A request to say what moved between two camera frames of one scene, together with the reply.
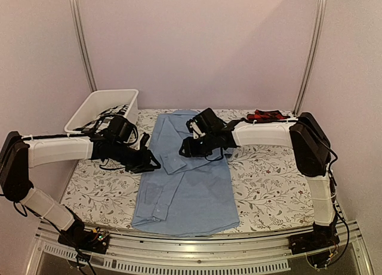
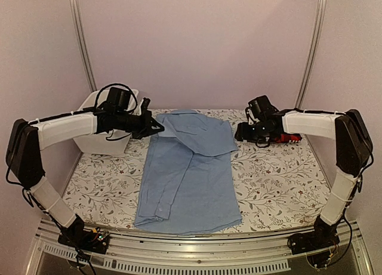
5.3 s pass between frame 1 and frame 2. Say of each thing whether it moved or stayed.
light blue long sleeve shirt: stayed
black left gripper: moved
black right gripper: moved
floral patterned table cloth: stayed
